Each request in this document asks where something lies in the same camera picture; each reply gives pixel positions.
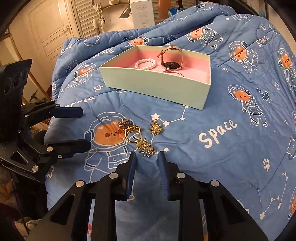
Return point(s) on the tall white cardboard box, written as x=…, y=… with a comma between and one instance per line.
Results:
x=142, y=13

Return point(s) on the mint box pink lining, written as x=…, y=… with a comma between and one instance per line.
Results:
x=139, y=70

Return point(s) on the white panel door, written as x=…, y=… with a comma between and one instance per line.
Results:
x=51, y=27

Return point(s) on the brown strap wristwatch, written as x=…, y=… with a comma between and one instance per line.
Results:
x=171, y=59

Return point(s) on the blue tissue pack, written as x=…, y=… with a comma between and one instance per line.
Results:
x=173, y=11

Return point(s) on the blue space bear quilt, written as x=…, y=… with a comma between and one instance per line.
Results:
x=244, y=137

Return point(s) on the gold square earring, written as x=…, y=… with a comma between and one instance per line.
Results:
x=140, y=144

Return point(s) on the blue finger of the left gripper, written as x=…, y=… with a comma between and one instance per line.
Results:
x=67, y=112
x=68, y=147

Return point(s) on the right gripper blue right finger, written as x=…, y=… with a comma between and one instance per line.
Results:
x=164, y=172

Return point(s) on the gold snowflake earring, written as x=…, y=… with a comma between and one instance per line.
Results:
x=155, y=128
x=147, y=149

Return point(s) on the white baby high chair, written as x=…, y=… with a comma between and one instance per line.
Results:
x=112, y=16

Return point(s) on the thin rose gold bangle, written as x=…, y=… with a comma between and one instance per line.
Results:
x=173, y=72

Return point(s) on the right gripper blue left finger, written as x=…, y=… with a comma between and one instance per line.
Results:
x=131, y=166

